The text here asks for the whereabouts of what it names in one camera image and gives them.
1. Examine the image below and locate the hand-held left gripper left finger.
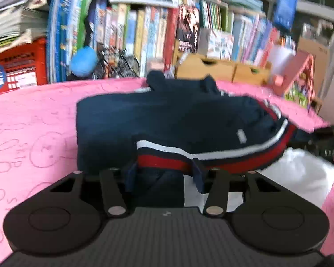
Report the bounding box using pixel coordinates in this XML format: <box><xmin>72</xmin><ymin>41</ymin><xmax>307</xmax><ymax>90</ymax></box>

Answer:
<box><xmin>49</xmin><ymin>164</ymin><xmax>141</xmax><ymax>219</ymax></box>

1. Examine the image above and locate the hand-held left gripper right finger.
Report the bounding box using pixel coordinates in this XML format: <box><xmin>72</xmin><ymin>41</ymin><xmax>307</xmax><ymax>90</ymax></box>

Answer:
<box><xmin>191</xmin><ymin>158</ymin><xmax>286</xmax><ymax>217</ymax></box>

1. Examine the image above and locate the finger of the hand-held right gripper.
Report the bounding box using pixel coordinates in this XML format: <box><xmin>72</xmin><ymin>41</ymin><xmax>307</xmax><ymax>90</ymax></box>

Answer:
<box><xmin>306</xmin><ymin>126</ymin><xmax>334</xmax><ymax>159</ymax></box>

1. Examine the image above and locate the navy and white jacket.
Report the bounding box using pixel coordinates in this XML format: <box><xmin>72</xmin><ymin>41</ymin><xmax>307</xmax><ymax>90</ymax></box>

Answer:
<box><xmin>76</xmin><ymin>71</ymin><xmax>334</xmax><ymax>209</ymax></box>

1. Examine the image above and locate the pink toy house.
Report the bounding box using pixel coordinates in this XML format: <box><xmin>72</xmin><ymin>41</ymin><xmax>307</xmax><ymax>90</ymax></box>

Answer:
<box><xmin>271</xmin><ymin>50</ymin><xmax>323</xmax><ymax>114</ymax></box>

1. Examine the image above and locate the brown cardboard box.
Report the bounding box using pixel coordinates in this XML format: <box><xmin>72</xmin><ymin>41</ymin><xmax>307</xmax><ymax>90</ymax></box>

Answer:
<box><xmin>296</xmin><ymin>37</ymin><xmax>330</xmax><ymax>95</ymax></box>

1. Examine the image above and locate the white card sheet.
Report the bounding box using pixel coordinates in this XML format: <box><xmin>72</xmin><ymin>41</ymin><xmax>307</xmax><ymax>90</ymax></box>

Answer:
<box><xmin>267</xmin><ymin>46</ymin><xmax>295</xmax><ymax>74</ymax></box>

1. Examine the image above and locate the wooden drawer organiser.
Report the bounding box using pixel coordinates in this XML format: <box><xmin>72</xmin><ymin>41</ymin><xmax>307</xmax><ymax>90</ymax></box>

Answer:
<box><xmin>174</xmin><ymin>53</ymin><xmax>272</xmax><ymax>85</ymax></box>

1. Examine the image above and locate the pink bunny print towel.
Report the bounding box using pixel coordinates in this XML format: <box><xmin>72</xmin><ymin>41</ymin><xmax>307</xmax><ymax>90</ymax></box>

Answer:
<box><xmin>0</xmin><ymin>76</ymin><xmax>334</xmax><ymax>265</ymax></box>

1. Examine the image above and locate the row of pastel spine books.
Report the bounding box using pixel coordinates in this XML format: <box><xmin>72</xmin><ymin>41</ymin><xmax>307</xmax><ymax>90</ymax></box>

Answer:
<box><xmin>231</xmin><ymin>12</ymin><xmax>280</xmax><ymax>67</ymax></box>

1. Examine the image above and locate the small blue plush ball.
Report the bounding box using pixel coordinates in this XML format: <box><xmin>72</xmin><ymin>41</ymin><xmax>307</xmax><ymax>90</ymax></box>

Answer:
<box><xmin>70</xmin><ymin>47</ymin><xmax>98</xmax><ymax>76</ymax></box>

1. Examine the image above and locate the white printed cardboard box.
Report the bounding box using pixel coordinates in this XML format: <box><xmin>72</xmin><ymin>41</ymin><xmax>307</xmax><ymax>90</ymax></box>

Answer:
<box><xmin>198</xmin><ymin>28</ymin><xmax>235</xmax><ymax>60</ymax></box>

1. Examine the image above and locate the blue flat package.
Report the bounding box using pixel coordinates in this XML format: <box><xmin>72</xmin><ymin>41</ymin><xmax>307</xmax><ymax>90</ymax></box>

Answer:
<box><xmin>273</xmin><ymin>0</ymin><xmax>298</xmax><ymax>32</ymax></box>

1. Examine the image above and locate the row of colourful picture books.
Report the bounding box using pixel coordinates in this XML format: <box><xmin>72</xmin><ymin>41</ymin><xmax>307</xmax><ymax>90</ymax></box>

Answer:
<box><xmin>46</xmin><ymin>0</ymin><xmax>181</xmax><ymax>84</ymax></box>

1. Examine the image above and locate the large red plastic crate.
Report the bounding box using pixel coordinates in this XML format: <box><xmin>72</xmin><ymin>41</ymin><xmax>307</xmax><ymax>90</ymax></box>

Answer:
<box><xmin>0</xmin><ymin>37</ymin><xmax>48</xmax><ymax>94</ymax></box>

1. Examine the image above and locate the row of green spine books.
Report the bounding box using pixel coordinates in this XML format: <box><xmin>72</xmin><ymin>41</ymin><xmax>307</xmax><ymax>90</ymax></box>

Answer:
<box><xmin>181</xmin><ymin>0</ymin><xmax>234</xmax><ymax>34</ymax></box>

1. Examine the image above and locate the stack of paper workbooks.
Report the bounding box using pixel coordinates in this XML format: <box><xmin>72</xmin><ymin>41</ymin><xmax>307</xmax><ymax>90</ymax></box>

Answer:
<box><xmin>0</xmin><ymin>0</ymin><xmax>49</xmax><ymax>57</ymax></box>

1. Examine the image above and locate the black wire ornament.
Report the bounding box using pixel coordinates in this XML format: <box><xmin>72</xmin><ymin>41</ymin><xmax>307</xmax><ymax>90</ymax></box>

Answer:
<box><xmin>95</xmin><ymin>46</ymin><xmax>141</xmax><ymax>79</ymax></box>

